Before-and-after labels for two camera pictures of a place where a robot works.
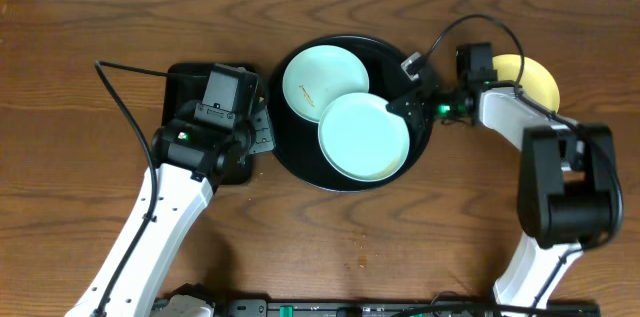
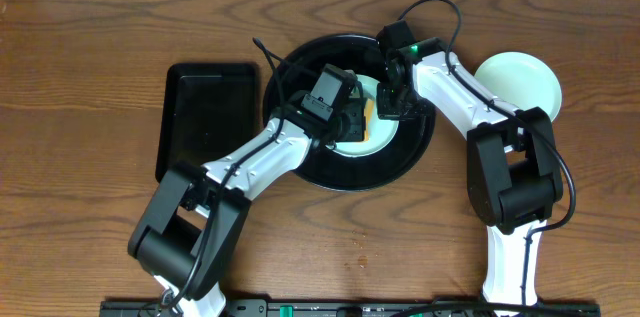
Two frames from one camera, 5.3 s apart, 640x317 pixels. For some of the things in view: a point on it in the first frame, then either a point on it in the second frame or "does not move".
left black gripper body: x=263 y=133 to x=353 y=121
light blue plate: x=318 y=74 to x=380 y=132
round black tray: x=299 y=138 does not move
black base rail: x=402 y=307 does not move
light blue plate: x=362 y=138 to x=520 y=81
